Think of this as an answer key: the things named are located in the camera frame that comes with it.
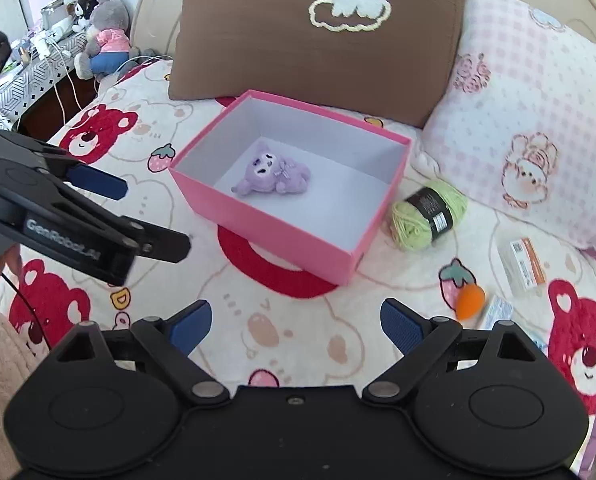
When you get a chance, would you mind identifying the pink storage box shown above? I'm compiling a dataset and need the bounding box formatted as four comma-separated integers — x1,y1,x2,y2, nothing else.
169,90,413,285

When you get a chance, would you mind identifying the clear box orange label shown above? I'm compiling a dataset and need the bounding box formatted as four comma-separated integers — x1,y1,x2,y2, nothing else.
498,236,546,297

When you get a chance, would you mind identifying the orange makeup sponge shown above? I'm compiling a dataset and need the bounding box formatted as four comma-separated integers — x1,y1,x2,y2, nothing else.
455,284,486,321

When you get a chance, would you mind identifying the pink checkered pillow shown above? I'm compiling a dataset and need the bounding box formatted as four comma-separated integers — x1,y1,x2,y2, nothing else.
422,0,596,251

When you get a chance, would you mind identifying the brown cloud pillow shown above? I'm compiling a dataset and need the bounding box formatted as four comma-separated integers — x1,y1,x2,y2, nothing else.
169,0,464,127

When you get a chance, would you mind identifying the grey plush rabbit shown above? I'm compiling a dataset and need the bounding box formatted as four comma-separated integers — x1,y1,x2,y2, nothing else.
74,0,132,80

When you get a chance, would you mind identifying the blue wet wipes pack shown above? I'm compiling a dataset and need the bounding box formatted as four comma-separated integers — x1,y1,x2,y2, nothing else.
527,332,548,356

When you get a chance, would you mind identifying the white charging cable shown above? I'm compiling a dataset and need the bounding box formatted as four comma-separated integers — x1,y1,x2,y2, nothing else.
42,29,174,116

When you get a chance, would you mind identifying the green yarn ball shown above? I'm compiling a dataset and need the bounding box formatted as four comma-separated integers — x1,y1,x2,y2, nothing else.
390,180,468,252

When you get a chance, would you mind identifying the white blue medicine box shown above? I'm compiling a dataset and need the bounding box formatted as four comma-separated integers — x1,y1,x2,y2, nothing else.
478,295,514,330

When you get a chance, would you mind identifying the patterned bedside table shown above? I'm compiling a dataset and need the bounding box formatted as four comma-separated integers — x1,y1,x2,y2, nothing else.
0,32,96,141

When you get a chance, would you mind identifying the purple plush toy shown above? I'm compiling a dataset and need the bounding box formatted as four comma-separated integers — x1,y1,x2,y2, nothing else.
231,142,311,197

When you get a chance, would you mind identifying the black white plush toy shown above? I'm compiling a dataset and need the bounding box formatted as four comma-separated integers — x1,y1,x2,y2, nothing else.
69,0,98,32

